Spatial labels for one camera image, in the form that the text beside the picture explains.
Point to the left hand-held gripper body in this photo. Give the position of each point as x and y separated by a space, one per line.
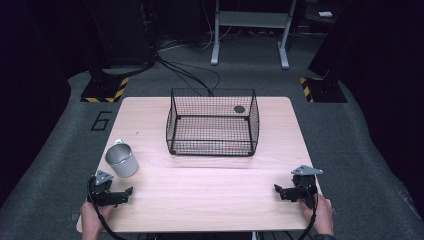
100 193

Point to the person's right hand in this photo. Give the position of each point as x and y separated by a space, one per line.
321 213

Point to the person's left hand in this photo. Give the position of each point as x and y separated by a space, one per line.
90 216

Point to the white metal desk frame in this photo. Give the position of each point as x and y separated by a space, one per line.
253 20

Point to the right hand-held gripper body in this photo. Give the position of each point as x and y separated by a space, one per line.
305 185

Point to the round black table grommet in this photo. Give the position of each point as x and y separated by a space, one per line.
239 109

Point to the black stand base striped tape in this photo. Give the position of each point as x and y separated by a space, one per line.
105 91
321 90

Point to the silver metal cup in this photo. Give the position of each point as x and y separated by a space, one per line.
123 161

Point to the black cabinet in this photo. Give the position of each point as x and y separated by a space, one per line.
125 31

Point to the small white box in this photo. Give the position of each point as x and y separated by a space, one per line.
325 14

